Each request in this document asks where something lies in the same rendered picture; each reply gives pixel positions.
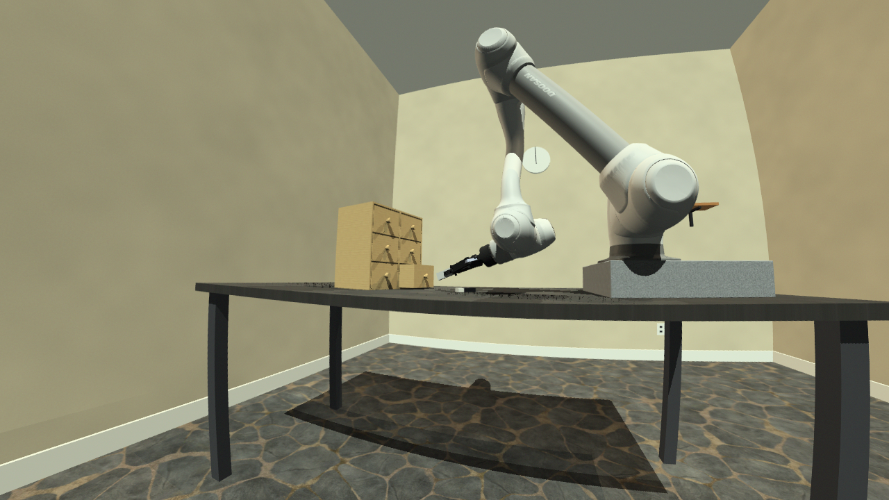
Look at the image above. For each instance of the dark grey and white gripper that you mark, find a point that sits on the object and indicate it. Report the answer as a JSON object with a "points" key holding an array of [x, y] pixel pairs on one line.
{"points": [[469, 263]]}

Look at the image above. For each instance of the tan wooden chest of drawers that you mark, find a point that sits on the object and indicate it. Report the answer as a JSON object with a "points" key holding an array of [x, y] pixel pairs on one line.
{"points": [[354, 246]]}

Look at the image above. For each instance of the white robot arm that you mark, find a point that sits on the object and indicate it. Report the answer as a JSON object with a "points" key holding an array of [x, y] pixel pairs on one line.
{"points": [[648, 191]]}

